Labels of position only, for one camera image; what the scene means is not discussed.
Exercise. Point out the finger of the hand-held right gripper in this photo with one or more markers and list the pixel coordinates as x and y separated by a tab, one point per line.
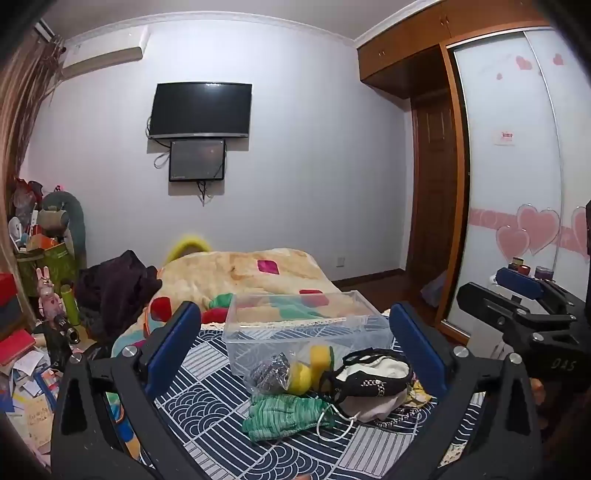
485	302
519	281

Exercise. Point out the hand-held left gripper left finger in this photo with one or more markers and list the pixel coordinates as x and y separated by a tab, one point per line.
178	333

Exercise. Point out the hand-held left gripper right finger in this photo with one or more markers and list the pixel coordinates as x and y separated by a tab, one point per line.
415	338

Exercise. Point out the black and white undergarment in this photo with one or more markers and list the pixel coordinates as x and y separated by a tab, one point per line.
364	387

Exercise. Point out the clear plastic storage box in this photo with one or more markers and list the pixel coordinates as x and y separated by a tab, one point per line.
309	330

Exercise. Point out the plastic bag of sponges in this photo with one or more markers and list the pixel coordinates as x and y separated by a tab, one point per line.
295	371

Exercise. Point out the green knit cloth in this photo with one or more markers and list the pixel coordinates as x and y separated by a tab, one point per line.
281	415

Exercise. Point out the small red jar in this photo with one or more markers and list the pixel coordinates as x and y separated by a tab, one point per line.
524	268

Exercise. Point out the small purple jar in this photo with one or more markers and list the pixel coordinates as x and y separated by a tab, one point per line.
545	273

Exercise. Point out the white cloth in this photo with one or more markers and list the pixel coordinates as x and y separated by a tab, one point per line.
388	369

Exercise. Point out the yellow patterned cloth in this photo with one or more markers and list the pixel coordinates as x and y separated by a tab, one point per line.
420	391

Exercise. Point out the dark clothes pile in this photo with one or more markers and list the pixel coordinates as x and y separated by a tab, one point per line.
115	290

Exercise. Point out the beige cloth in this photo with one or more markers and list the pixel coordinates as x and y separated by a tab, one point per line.
369	408

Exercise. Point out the beige patchwork blanket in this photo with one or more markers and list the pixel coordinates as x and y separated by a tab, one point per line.
240	272

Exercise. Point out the navy patterned bedsheet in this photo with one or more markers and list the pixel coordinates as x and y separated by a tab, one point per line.
207	415

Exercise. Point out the wooden sliding wardrobe with hearts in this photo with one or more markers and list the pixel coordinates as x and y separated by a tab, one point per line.
512	184

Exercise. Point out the green roll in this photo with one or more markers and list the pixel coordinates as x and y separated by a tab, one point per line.
70	302

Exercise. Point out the wooden door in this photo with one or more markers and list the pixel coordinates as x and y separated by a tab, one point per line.
436	194

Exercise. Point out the pink bunny toy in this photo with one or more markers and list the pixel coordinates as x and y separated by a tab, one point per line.
48	290

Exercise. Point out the white door sticker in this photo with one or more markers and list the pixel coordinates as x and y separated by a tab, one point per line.
506	137

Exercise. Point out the green cardboard box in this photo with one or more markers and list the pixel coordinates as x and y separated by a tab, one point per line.
51	263

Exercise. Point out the grey-green plush toy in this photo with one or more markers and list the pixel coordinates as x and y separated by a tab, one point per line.
69	217

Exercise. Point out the red book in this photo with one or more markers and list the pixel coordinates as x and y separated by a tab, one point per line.
16	346

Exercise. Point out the pile of papers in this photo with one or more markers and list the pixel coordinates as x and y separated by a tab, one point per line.
27	401

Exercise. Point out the red box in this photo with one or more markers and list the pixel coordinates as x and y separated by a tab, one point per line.
9	288

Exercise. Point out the wooden overhead cabinet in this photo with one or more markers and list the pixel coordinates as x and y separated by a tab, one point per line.
406	41

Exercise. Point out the brown curtain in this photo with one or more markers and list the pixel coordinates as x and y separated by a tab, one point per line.
23	101

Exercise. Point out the white air conditioner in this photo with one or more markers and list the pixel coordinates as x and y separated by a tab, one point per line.
99	62

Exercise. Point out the wall socket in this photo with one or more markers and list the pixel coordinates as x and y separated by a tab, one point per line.
340	261

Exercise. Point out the small black wall monitor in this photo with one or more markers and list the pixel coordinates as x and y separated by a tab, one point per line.
197	159

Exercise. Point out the black wall television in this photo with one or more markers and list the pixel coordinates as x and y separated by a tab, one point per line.
201	110

